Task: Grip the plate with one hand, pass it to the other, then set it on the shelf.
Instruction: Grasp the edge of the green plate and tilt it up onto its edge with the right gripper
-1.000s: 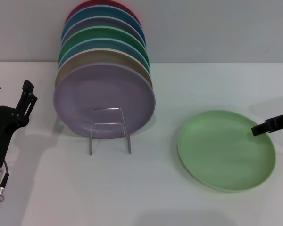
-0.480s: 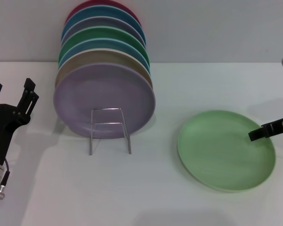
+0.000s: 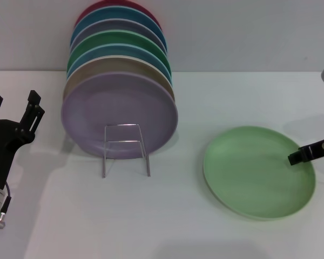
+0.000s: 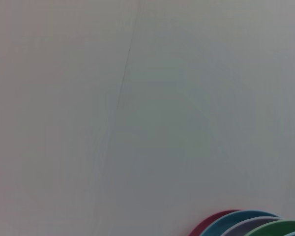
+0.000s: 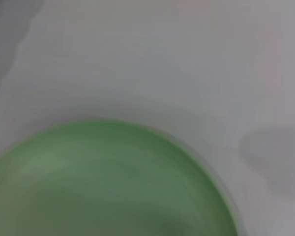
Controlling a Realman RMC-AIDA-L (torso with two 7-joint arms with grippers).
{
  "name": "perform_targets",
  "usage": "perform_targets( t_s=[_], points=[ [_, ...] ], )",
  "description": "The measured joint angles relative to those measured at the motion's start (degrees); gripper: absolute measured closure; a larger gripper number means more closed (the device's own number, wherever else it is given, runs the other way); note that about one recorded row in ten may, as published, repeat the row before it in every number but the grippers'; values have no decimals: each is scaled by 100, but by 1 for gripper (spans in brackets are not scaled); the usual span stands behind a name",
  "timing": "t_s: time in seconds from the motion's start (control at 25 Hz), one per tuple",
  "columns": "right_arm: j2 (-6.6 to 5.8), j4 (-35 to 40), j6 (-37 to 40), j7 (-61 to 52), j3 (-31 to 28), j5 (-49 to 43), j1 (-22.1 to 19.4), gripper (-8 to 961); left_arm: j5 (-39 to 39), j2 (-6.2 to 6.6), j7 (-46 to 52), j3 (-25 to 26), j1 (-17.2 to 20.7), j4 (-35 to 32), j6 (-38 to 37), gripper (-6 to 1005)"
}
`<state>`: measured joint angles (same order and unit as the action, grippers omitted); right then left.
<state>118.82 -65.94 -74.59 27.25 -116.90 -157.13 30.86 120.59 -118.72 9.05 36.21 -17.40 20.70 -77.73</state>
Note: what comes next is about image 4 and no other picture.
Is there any dark green plate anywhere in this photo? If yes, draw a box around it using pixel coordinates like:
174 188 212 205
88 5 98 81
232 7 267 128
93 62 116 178
245 220 295 236

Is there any maroon plate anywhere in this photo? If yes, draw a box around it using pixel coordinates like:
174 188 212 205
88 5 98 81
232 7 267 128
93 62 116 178
190 209 241 236

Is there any grey purple plate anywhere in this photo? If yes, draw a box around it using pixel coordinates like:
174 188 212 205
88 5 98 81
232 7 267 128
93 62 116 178
222 217 283 236

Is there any teal blue plate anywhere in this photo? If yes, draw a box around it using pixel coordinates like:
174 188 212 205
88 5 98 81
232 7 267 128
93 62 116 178
201 210 283 236

